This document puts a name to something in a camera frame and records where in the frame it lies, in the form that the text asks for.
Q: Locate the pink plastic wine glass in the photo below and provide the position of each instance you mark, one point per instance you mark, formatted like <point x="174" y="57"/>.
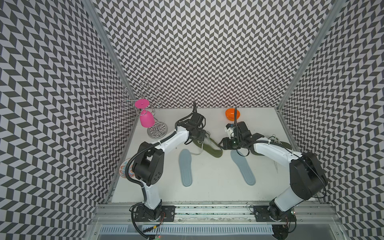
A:
<point x="146" y="117"/>

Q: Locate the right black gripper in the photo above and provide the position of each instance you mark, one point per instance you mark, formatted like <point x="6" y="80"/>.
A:
<point x="226" y="143"/>

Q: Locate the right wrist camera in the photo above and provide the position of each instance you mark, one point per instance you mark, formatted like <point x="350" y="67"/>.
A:
<point x="230" y="130"/>

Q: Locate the silver wire glass rack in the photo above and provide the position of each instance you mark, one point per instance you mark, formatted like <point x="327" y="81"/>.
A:
<point x="153" y="95"/>

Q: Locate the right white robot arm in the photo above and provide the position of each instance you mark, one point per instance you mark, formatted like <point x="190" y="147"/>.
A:
<point x="307" y="177"/>

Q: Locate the olive green sandal with laces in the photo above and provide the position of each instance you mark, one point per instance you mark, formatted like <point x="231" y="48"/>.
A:
<point x="208" y="145"/>

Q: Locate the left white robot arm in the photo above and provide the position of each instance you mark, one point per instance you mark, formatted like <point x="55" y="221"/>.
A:
<point x="146" y="167"/>

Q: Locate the orange bowl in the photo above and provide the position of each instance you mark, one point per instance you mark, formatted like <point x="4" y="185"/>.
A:
<point x="231" y="115"/>

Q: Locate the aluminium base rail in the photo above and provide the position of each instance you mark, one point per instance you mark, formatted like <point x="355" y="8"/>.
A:
<point x="222" y="221"/>

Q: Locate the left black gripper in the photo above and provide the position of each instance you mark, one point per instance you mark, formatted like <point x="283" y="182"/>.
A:
<point x="202" y="132"/>

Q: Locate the grey-blue insole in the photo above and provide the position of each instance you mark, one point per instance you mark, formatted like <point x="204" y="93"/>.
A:
<point x="244" y="167"/>
<point x="185" y="164"/>

